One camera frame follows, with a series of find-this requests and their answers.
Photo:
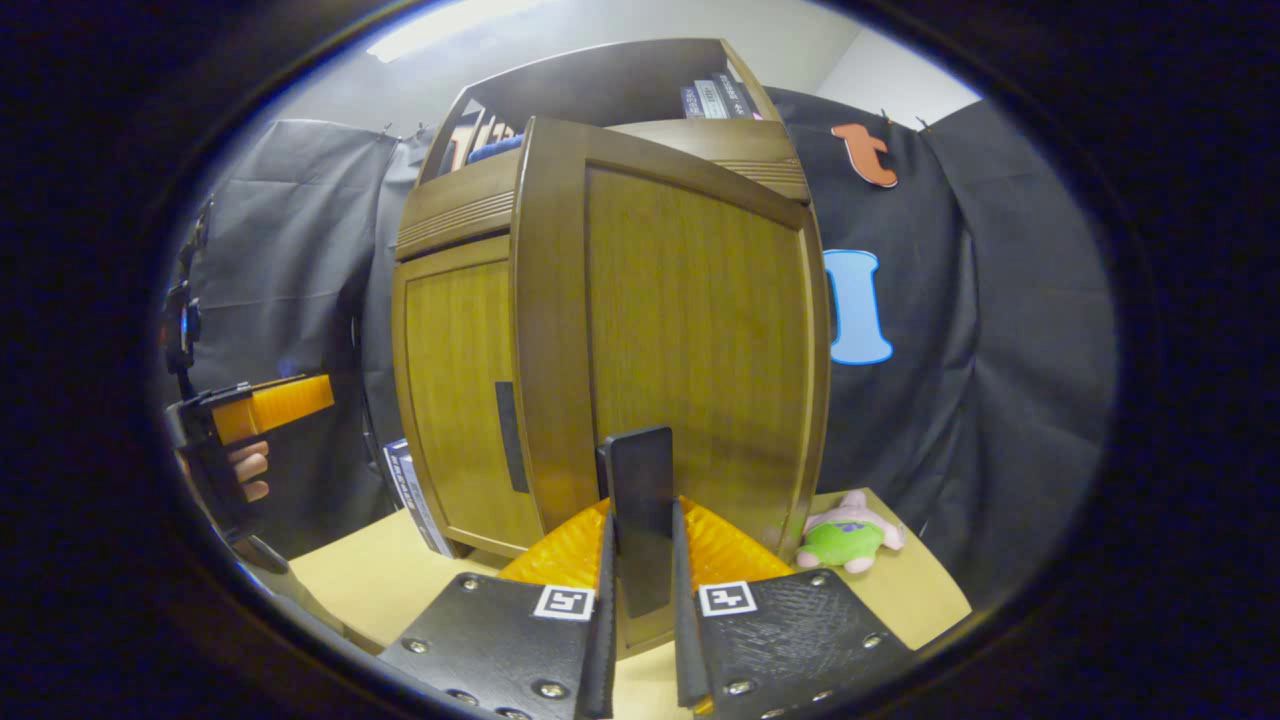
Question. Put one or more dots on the wooden double-door shoe cabinet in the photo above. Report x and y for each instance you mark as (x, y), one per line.
(600, 85)

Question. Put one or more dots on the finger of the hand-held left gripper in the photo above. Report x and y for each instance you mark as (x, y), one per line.
(280, 405)

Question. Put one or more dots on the white blue box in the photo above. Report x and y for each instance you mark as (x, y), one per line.
(410, 490)

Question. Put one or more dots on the wooden cabinet door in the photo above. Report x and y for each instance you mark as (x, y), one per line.
(450, 380)
(700, 350)

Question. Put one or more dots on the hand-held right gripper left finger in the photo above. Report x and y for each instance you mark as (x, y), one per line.
(500, 640)

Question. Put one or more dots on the blue folded towel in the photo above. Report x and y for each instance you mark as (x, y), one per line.
(495, 150)

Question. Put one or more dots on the black backdrop cloth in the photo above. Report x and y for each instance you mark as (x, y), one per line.
(1000, 350)

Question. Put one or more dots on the pink green plush toy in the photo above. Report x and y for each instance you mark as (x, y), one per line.
(850, 540)

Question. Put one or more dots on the ceiling light panel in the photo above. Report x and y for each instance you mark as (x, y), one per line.
(450, 28)

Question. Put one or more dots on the black book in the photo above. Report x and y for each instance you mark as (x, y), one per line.
(738, 95)

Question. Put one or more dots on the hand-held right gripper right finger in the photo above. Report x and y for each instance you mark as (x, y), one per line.
(790, 640)

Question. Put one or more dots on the wooden drawer with black knob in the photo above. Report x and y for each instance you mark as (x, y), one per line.
(450, 215)

